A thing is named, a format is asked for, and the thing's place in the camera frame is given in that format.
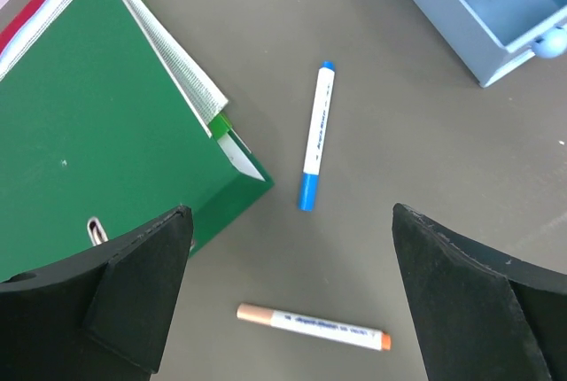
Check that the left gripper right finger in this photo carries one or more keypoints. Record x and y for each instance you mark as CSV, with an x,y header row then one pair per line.
x,y
479,314

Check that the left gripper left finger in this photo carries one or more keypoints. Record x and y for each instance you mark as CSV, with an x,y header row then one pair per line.
x,y
101,314

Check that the light blue bin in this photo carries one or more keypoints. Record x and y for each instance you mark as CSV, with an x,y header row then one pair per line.
x,y
494,37

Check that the green ring binder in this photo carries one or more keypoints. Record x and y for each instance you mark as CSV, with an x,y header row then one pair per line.
x,y
97,138

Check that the white blue pen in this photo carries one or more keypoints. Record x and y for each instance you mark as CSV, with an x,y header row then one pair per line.
x,y
316,136

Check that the pink pencil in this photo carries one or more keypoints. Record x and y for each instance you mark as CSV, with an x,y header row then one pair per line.
x,y
316,327

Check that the red folder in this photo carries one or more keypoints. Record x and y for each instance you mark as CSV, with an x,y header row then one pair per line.
x,y
19,21

